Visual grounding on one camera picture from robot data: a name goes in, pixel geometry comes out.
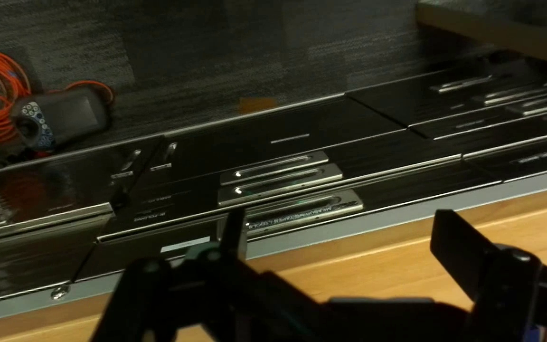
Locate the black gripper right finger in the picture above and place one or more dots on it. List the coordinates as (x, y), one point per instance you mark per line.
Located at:
(501, 286)

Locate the metal drawer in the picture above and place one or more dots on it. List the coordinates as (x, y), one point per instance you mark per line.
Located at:
(285, 181)

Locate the grey handheld controller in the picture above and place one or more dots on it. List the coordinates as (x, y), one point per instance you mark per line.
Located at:
(64, 117)

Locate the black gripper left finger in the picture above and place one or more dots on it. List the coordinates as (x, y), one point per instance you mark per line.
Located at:
(197, 297)

